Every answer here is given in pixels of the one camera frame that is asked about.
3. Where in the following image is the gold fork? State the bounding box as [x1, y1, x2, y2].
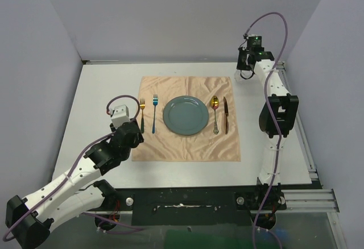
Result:
[140, 98, 146, 133]

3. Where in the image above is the blue fork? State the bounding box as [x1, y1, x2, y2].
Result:
[152, 94, 159, 134]

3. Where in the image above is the iridescent gold spoon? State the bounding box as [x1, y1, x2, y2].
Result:
[210, 96, 220, 135]

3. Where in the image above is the copper table knife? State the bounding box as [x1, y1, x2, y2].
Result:
[223, 97, 229, 134]

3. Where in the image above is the teal round plate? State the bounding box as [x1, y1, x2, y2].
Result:
[163, 96, 209, 136]

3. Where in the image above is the peach satin cloth napkin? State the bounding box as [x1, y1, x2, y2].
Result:
[132, 76, 241, 162]

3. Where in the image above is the clear drinking glass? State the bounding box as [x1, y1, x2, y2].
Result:
[234, 70, 253, 83]

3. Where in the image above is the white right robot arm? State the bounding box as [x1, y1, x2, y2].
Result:
[236, 34, 299, 186]

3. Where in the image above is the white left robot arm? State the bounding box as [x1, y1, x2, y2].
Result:
[5, 120, 143, 248]

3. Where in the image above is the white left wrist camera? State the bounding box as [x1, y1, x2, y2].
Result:
[111, 105, 130, 129]

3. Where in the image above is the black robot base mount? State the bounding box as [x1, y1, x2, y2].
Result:
[93, 185, 287, 226]

